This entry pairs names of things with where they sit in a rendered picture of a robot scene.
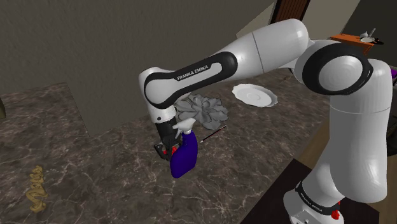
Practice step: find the orange table with white dishes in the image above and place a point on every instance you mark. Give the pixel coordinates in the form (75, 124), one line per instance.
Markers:
(347, 39)

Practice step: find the grey succulent plant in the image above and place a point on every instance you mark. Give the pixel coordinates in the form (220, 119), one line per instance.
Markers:
(204, 110)

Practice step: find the tan twisted figure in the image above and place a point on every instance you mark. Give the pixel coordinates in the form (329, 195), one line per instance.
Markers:
(37, 192)

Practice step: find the white plate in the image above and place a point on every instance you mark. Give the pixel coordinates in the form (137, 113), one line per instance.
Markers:
(254, 95)

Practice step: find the black pen red tip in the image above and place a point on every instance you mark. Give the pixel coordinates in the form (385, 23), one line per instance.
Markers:
(214, 133)

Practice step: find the blue spray bottle white nozzle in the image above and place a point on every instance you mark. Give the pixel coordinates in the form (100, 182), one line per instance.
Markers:
(184, 158)

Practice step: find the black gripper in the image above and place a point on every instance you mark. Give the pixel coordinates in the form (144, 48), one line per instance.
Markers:
(164, 131)

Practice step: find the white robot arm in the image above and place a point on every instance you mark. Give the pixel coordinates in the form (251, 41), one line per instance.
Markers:
(356, 124)

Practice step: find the brown wooden door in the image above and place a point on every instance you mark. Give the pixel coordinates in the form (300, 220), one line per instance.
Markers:
(290, 11)

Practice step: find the dark robot stand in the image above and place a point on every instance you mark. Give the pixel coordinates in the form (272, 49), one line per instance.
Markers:
(273, 201)

